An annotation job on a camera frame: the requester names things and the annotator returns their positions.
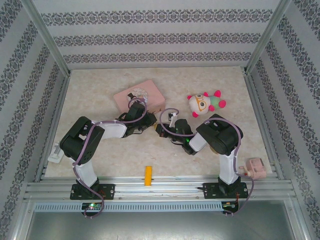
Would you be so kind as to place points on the pink wedding print box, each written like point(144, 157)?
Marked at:
point(152, 92)

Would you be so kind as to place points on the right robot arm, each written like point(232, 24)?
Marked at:
point(227, 170)

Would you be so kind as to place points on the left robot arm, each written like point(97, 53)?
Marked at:
point(112, 130)

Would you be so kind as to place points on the white owl plush toy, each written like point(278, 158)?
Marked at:
point(200, 103)

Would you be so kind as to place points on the yellow block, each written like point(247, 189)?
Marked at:
point(148, 176)

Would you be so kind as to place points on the pink hand-crank device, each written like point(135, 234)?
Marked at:
point(256, 168)

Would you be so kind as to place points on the white plastic object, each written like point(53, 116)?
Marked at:
point(55, 153)

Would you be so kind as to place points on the right controller board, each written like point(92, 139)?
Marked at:
point(230, 205)

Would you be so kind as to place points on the controller board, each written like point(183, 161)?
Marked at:
point(92, 206)
point(230, 205)

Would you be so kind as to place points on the left controller board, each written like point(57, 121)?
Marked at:
point(92, 206)

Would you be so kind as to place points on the aluminium frame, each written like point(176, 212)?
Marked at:
point(175, 190)

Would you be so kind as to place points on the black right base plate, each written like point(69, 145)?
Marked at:
point(211, 191)

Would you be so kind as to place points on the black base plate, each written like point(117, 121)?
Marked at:
point(107, 191)
point(211, 191)

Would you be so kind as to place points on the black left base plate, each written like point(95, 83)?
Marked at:
point(107, 191)

